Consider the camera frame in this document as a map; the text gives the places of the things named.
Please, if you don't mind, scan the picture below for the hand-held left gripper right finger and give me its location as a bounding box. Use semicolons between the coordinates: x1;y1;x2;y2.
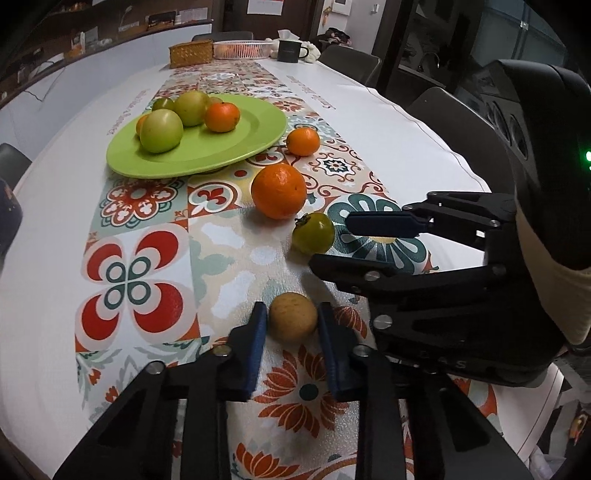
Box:
318;302;536;480

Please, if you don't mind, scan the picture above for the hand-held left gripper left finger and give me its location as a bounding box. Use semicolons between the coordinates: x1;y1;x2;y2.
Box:
53;302;269;480

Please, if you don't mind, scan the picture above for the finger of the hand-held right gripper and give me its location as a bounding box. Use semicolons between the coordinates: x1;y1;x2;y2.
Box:
309;252;507;334
346;191;517;251

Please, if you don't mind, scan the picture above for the green plate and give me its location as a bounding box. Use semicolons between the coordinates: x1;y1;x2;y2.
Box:
106;93;288;178

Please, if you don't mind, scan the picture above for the red-orange tomato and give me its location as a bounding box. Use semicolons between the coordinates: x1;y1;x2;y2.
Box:
204;102;241;134

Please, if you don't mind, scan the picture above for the green apple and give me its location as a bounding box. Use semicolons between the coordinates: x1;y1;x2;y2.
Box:
139;109;184;154

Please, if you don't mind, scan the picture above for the patterned table runner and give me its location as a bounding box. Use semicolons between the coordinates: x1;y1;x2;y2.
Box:
74;60;499;480

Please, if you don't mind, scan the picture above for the dark grey chair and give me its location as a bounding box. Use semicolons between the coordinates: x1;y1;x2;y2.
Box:
0;143;32;185
318;44;382;88
406;87;515;195
191;31;254;43

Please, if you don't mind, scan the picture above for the dark bag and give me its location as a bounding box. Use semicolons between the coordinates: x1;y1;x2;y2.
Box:
316;28;354;47

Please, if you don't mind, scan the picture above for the black mug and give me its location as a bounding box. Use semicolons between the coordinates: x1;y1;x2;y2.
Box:
277;39;309;63

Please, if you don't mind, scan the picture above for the dark brown door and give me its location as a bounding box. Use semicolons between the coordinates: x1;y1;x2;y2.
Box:
226;0;319;40

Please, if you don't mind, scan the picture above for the white plastic basket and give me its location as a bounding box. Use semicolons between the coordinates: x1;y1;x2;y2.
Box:
212;40;273;61

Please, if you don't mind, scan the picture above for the black framed glass door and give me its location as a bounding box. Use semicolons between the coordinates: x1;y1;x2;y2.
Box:
480;0;573;70

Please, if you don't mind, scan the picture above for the woven wicker basket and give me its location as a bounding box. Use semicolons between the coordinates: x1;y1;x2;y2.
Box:
169;40;214;69

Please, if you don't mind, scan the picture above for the thin dark cable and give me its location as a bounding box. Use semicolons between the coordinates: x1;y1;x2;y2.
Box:
23;74;63;100

